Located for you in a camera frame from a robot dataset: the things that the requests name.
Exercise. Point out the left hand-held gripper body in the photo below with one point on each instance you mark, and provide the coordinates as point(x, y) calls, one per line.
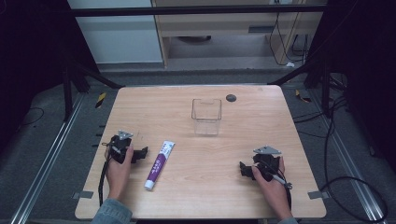
point(117, 146)

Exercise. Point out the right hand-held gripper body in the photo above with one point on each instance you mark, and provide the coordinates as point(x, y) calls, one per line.
point(267, 161)

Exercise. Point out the person's left hand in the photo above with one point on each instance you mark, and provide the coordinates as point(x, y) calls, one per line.
point(119, 174)

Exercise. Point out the person's right hand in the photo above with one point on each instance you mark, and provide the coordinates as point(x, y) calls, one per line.
point(272, 189)

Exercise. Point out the purple and white toothpaste tube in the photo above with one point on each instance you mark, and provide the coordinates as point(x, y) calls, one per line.
point(159, 165)

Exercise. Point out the yellow black striped tape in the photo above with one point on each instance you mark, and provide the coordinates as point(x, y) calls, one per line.
point(100, 100)
point(302, 97)

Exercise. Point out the grey tape patch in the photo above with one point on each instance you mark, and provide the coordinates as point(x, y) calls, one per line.
point(82, 194)
point(317, 194)

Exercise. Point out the clear plastic square container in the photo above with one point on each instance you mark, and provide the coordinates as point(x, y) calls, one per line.
point(206, 116)

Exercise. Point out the dark round table grommet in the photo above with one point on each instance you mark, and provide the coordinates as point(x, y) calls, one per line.
point(231, 98)

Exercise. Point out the black metal stand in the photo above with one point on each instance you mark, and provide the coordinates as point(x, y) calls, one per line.
point(67, 93)
point(325, 90)

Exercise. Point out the white cabinet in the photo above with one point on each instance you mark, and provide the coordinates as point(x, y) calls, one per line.
point(118, 37)

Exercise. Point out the dark curtain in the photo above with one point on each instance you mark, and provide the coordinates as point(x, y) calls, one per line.
point(31, 56)
point(367, 62)

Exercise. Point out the light wooden desk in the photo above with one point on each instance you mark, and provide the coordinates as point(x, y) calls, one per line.
point(224, 26)

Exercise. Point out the aluminium floor rail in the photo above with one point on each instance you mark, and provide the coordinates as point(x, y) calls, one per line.
point(348, 161)
point(46, 158)

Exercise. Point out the black horizontal frame bar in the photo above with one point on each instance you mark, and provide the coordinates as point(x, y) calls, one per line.
point(193, 10)

